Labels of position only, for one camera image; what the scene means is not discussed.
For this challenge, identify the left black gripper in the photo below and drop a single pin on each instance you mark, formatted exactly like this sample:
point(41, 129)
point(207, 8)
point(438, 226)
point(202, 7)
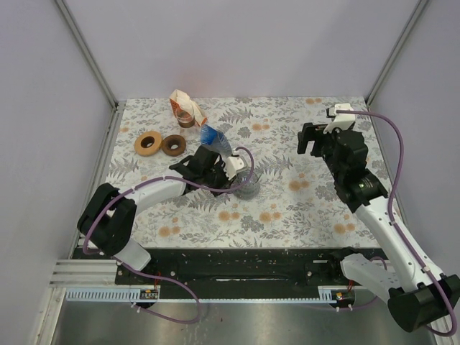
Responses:
point(226, 183)

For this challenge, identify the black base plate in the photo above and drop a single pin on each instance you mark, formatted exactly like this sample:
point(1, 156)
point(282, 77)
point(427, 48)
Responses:
point(253, 292)

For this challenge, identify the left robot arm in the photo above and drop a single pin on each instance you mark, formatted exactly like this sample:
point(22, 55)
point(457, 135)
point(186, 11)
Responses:
point(108, 219)

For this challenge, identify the clear glass dripper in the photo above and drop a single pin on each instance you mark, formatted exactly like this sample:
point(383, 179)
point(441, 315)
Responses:
point(220, 144)

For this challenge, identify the aluminium frame post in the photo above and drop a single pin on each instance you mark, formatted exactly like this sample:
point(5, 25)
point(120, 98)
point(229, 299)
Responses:
point(397, 49)
point(80, 40)

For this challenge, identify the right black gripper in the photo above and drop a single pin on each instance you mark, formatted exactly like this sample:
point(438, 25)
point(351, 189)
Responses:
point(310, 133)

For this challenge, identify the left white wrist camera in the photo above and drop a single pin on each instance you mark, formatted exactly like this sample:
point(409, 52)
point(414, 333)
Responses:
point(234, 164)

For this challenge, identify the white slotted cable duct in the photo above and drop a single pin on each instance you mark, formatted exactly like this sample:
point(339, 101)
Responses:
point(111, 295)

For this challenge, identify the left aluminium frame post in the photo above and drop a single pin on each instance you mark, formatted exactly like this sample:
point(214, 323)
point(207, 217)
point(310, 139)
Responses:
point(80, 40)

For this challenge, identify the coffee filter paper pack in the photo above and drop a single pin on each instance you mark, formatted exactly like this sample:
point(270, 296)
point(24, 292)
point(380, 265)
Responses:
point(180, 99)

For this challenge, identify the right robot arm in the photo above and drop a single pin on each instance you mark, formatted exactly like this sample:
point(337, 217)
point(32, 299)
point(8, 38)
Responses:
point(417, 292)

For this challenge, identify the right aluminium frame post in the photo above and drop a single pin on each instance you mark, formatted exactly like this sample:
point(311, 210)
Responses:
point(397, 49)

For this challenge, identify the aluminium front rail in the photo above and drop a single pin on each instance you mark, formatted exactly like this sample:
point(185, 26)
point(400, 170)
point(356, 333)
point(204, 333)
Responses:
point(79, 273)

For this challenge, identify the floral table mat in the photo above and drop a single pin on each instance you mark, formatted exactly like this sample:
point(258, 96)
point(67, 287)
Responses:
point(296, 206)

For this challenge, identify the blue glass dripper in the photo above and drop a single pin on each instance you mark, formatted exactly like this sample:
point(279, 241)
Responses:
point(209, 135)

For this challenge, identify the small glass with coffee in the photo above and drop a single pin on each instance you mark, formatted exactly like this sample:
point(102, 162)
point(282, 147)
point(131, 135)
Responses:
point(185, 120)

